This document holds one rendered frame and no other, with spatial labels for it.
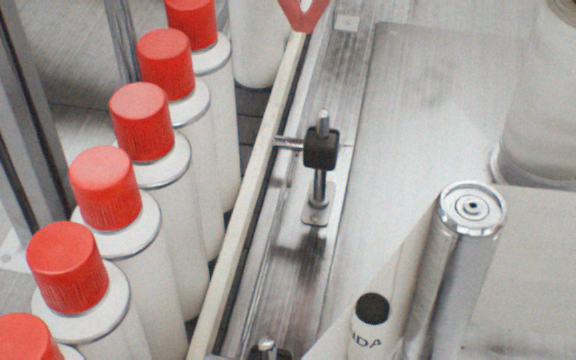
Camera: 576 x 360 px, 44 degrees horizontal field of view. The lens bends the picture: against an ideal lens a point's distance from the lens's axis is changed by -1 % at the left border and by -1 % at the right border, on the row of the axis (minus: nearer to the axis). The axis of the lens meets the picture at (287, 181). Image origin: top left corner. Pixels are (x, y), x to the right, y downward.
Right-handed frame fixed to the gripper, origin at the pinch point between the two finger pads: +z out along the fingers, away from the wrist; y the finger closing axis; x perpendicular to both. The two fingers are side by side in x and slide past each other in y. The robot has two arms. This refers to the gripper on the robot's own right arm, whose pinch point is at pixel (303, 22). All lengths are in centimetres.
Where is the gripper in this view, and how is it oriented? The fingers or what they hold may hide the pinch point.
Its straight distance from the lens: 57.6
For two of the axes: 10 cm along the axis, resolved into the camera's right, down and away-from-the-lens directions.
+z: 0.0, 6.6, 7.5
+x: -9.8, -1.4, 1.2
